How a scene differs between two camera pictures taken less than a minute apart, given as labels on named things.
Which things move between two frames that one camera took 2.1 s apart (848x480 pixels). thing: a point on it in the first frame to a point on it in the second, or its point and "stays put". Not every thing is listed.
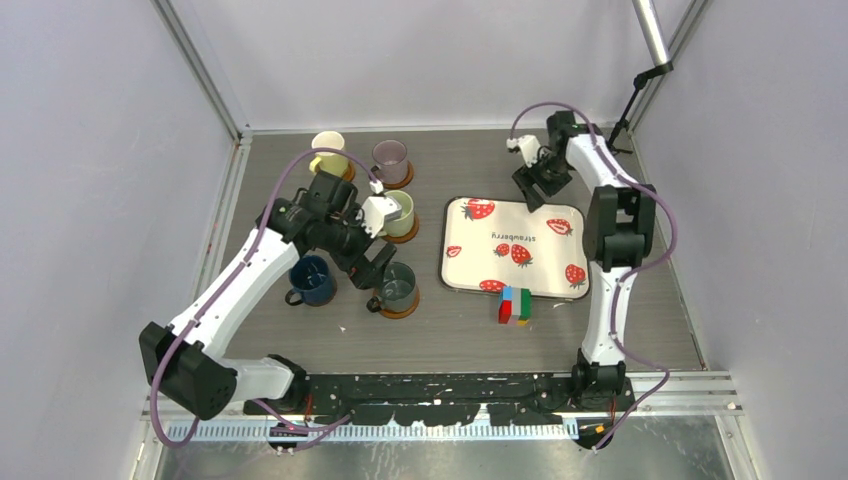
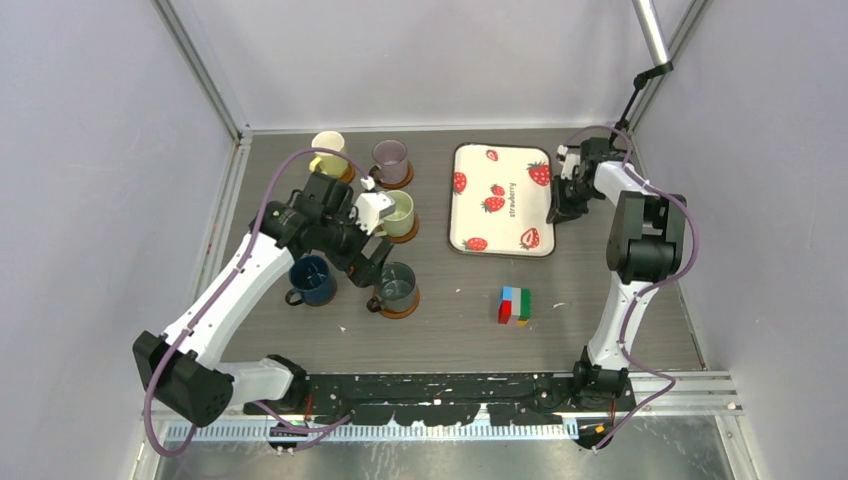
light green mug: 400,226 stays put
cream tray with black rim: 490,243 to 499,200
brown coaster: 398,184 stays put
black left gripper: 363,272 stays put
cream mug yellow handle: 329,162 stays put
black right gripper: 526,182 to 560,211
